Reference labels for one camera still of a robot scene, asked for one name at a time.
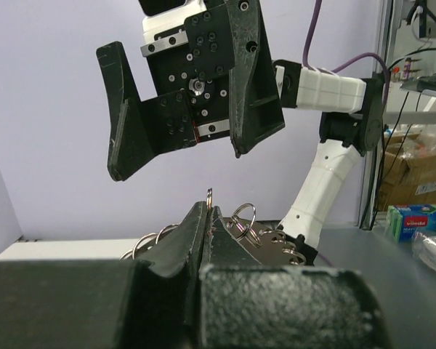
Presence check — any vileda sponge pack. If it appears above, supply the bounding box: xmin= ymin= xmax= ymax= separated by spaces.
xmin=385 ymin=204 xmax=436 ymax=242

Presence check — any metal disc with keyrings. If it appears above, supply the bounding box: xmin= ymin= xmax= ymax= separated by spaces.
xmin=119 ymin=187 xmax=308 ymax=268

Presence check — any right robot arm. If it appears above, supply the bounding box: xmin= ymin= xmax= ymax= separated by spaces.
xmin=96 ymin=1 xmax=389 ymax=266

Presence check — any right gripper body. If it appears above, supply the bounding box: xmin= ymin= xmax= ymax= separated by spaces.
xmin=140 ymin=1 xmax=234 ymax=149

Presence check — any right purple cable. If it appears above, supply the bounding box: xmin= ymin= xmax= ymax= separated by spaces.
xmin=303 ymin=0 xmax=392 ymax=106

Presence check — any cardboard box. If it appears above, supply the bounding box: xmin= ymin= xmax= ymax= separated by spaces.
xmin=378 ymin=134 xmax=436 ymax=212

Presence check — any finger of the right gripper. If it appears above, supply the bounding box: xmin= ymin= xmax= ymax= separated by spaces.
xmin=96 ymin=41 xmax=196 ymax=182
xmin=225 ymin=1 xmax=285 ymax=158

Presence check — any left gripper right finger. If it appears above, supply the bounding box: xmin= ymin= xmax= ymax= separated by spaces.
xmin=201 ymin=206 xmax=263 ymax=271

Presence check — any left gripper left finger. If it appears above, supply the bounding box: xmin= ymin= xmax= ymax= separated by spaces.
xmin=133 ymin=201 xmax=207 ymax=280

